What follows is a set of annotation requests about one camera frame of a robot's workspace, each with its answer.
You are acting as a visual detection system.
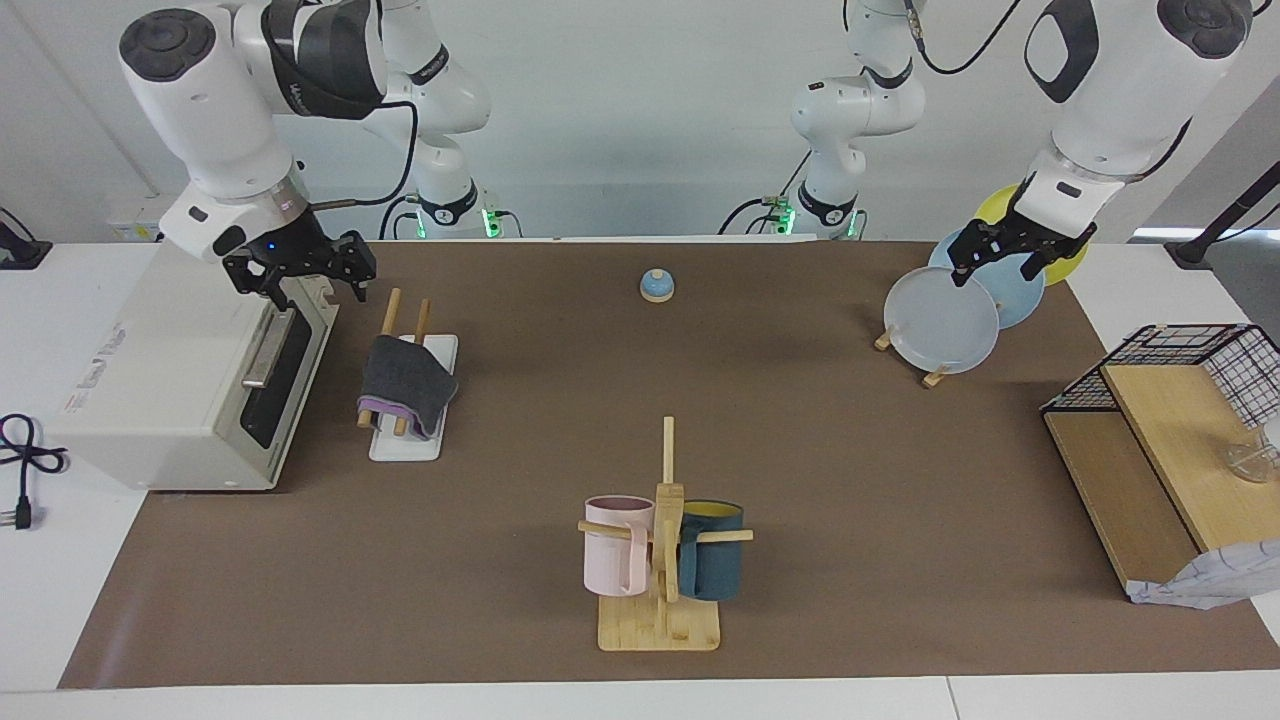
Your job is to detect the black power cord with plug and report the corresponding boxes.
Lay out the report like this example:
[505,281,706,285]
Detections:
[0,413,69,531]

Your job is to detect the black wire basket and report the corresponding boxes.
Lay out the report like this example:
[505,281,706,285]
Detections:
[1040,323,1280,431]

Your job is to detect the wooden shelf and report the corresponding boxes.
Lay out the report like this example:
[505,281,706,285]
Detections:
[1040,360,1280,601]

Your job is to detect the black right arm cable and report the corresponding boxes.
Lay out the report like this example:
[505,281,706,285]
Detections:
[310,98,419,209]

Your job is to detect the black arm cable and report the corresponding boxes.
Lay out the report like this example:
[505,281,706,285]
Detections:
[843,0,1023,76]
[310,98,419,209]

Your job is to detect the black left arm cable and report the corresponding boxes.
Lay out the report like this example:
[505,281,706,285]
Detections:
[843,0,1023,76]

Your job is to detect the dark teal mug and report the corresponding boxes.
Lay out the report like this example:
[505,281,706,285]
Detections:
[678,500,746,602]

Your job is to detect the pink mug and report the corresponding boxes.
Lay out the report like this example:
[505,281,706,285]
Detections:
[584,496,656,598]

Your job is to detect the brown table mat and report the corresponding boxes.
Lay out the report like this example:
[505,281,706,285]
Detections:
[57,240,1280,691]

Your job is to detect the light blue plate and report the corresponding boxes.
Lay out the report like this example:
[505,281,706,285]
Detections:
[928,228,1047,331]

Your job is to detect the beige toaster oven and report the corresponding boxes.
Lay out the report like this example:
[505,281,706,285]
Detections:
[48,240,339,493]

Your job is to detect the purple and grey towel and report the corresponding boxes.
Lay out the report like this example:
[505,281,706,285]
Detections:
[358,335,460,441]

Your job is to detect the wooden plate rack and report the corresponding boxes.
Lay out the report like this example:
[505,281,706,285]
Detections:
[874,325,951,390]

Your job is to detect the yellow plate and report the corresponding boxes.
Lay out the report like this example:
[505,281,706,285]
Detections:
[975,183,1092,286]

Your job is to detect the wooden mug tree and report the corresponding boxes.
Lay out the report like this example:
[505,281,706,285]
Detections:
[577,417,754,653]

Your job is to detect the grey plate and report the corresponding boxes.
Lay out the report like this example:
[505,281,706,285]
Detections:
[884,266,1001,375]

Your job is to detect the clear glass cup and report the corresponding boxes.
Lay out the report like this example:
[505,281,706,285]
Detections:
[1218,415,1280,486]

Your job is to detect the black table clamp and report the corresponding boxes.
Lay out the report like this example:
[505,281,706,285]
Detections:
[0,208,53,271]

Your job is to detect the marble pattern sheet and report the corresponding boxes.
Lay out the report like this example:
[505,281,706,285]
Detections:
[1128,540,1280,611]

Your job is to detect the white towel rack wooden rods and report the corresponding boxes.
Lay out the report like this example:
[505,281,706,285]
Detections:
[357,288,459,463]

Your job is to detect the white wall socket box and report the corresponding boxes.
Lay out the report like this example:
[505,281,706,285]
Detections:
[105,195,167,243]

